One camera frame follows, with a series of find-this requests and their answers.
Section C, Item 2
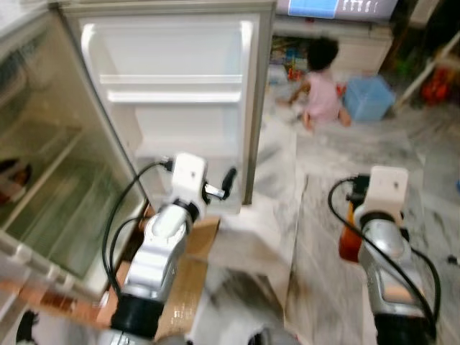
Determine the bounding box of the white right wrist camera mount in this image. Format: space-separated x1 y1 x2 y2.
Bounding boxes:
367 167 409 216

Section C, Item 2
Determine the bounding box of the television with blue screen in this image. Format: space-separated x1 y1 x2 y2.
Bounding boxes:
275 0 400 21

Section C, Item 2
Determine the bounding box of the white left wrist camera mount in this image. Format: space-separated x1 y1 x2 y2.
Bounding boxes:
171 152 209 209

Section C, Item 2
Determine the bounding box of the white low cabinet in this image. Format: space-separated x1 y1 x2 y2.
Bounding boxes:
272 16 395 76

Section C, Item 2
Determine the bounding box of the short black arm cable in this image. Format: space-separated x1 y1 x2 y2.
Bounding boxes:
108 216 148 280
408 247 442 335

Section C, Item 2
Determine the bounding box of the short black left arm cable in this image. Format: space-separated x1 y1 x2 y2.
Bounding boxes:
108 216 148 280

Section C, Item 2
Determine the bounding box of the beige fridge cabinet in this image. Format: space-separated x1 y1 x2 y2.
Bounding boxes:
0 0 155 303

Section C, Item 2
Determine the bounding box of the colourful toys heap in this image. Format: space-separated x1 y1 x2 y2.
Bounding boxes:
270 40 311 83

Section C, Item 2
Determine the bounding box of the brown cardboard sheet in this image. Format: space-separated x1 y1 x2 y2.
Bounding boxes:
104 212 222 339

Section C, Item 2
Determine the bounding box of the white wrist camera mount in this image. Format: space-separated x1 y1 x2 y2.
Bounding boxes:
171 152 209 209
367 167 409 216

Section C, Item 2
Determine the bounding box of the toddler in pink dress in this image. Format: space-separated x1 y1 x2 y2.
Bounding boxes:
277 37 353 132

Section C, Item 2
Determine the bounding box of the short black right arm cable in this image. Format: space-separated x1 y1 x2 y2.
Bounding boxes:
408 247 442 335

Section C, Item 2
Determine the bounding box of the grey robot right leg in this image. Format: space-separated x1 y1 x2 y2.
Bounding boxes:
248 327 299 345

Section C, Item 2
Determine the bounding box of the white fridge door shelf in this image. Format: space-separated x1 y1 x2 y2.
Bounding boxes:
99 74 245 105

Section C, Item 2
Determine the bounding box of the blue plastic box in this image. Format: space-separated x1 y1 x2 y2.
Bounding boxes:
343 75 396 123

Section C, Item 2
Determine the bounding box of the orange liquid white-capped bottle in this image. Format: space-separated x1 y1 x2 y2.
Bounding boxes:
339 203 364 263

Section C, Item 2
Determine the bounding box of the beige fridge door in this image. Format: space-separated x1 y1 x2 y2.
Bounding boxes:
61 0 277 216

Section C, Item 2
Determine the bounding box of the red plastic item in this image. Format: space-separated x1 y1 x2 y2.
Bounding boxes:
423 68 455 103

